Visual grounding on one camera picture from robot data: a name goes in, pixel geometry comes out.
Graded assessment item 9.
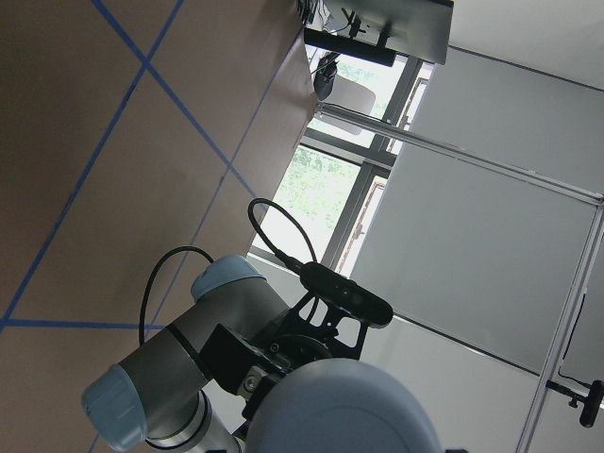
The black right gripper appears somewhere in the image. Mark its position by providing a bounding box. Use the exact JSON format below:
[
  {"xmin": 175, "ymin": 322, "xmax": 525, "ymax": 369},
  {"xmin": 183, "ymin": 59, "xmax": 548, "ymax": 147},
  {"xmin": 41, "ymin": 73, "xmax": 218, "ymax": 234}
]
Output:
[{"xmin": 200, "ymin": 310, "xmax": 333, "ymax": 420}]

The grey monitor on desk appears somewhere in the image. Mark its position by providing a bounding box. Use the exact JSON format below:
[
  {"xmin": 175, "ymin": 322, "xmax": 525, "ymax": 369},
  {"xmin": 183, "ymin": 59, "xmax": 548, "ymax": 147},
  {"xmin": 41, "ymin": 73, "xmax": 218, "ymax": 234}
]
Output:
[{"xmin": 304, "ymin": 0, "xmax": 454, "ymax": 67}]

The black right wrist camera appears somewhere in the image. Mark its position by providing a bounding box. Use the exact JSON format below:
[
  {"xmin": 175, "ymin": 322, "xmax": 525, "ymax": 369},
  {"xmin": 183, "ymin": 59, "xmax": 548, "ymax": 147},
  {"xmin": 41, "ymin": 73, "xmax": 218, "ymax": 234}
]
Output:
[{"xmin": 299, "ymin": 261, "xmax": 394, "ymax": 362}]

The aluminium frame post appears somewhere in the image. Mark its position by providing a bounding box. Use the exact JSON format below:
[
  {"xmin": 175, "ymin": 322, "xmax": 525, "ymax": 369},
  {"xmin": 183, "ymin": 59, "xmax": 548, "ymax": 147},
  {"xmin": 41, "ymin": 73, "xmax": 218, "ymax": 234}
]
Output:
[{"xmin": 314, "ymin": 102, "xmax": 603, "ymax": 207}]

